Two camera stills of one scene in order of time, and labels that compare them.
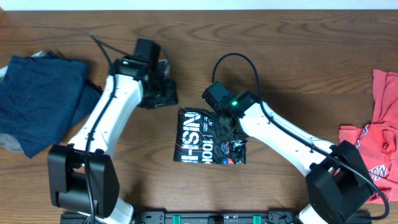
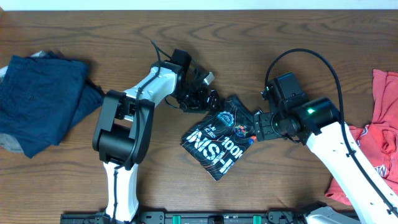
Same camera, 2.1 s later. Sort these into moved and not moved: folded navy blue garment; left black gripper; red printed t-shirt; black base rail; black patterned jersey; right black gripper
Moved: black patterned jersey; left black gripper; right black gripper
Not moved: red printed t-shirt; black base rail; folded navy blue garment
